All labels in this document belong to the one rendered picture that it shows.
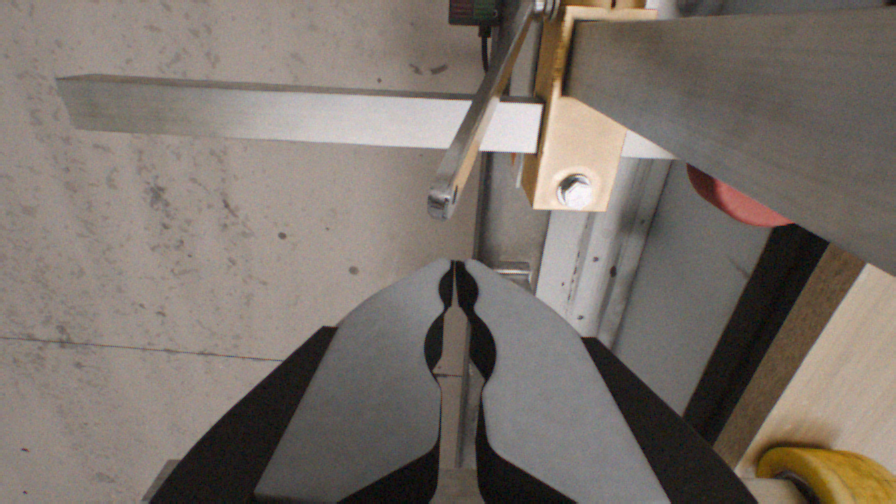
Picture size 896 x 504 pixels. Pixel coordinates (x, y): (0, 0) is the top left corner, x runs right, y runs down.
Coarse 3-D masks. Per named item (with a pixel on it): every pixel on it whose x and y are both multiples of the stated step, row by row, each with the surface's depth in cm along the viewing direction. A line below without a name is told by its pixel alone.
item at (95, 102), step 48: (96, 96) 24; (144, 96) 24; (192, 96) 24; (240, 96) 24; (288, 96) 24; (336, 96) 24; (384, 96) 24; (432, 96) 25; (384, 144) 25; (432, 144) 25; (528, 144) 25; (624, 144) 25
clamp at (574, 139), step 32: (576, 0) 21; (608, 0) 21; (640, 0) 21; (544, 32) 25; (544, 64) 25; (544, 96) 24; (544, 128) 24; (576, 128) 24; (608, 128) 24; (544, 160) 25; (576, 160) 25; (608, 160) 25; (544, 192) 26; (608, 192) 26
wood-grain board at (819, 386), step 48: (816, 288) 28; (864, 288) 26; (816, 336) 28; (864, 336) 28; (768, 384) 32; (816, 384) 30; (864, 384) 30; (768, 432) 32; (816, 432) 32; (864, 432) 32
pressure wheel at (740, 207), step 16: (688, 176) 25; (704, 176) 23; (704, 192) 24; (720, 192) 22; (736, 192) 22; (720, 208) 23; (736, 208) 22; (752, 208) 22; (768, 208) 22; (752, 224) 23; (768, 224) 23; (784, 224) 23
